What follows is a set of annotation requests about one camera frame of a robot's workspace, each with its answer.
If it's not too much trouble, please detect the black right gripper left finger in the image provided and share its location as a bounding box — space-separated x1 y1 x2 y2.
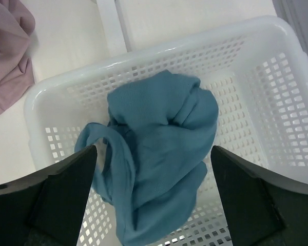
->
0 146 97 245

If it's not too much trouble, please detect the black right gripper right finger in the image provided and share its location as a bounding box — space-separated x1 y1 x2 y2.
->
210 146 308 245

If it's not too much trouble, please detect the teal tank top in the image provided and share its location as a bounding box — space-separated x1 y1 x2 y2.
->
74 71 219 245

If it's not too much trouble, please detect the mauve pink tank top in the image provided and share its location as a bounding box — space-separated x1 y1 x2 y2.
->
0 1 35 114

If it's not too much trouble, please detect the white plastic perforated basket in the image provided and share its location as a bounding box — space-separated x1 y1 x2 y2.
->
23 15 308 246

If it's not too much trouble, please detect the white metal clothes rack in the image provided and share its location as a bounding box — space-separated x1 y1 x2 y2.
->
94 0 132 57

